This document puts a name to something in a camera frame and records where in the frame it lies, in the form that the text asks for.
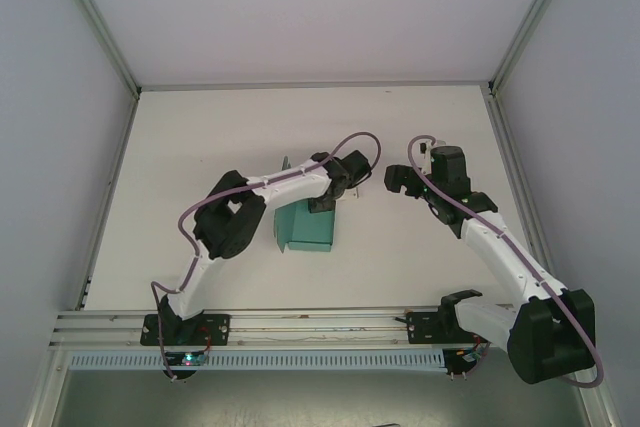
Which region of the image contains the teal paper box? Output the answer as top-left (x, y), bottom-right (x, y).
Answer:
top-left (273, 155), bottom-right (335, 256)

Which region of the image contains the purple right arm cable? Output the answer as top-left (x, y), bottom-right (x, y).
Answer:
top-left (407, 133), bottom-right (606, 389)

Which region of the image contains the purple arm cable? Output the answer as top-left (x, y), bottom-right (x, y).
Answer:
top-left (149, 131), bottom-right (386, 384)
top-left (407, 133), bottom-right (606, 389)

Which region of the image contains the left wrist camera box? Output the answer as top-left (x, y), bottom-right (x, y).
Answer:
top-left (342, 150), bottom-right (374, 186)

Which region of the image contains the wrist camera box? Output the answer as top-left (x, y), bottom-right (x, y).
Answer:
top-left (429, 143), bottom-right (473, 193)
top-left (342, 150), bottom-right (374, 186)

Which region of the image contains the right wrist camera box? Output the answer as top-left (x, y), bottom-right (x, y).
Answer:
top-left (429, 143), bottom-right (473, 193)

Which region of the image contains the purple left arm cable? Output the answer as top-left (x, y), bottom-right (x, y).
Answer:
top-left (149, 131), bottom-right (386, 384)

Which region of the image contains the aluminium table side rail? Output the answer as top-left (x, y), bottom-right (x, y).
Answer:
top-left (74, 91), bottom-right (141, 311)
top-left (483, 86), bottom-right (554, 261)

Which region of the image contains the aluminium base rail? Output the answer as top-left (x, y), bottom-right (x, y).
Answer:
top-left (48, 304), bottom-right (516, 351)

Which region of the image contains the white slotted cable duct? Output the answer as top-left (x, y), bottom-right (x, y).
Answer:
top-left (67, 349), bottom-right (447, 373)

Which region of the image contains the aluminium frame post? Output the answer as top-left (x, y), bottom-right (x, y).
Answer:
top-left (487, 0), bottom-right (584, 98)
top-left (43, 0), bottom-right (143, 98)

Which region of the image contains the aluminium lower frame strut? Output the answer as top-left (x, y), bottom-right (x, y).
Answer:
top-left (24, 346), bottom-right (69, 427)
top-left (574, 381), bottom-right (621, 427)

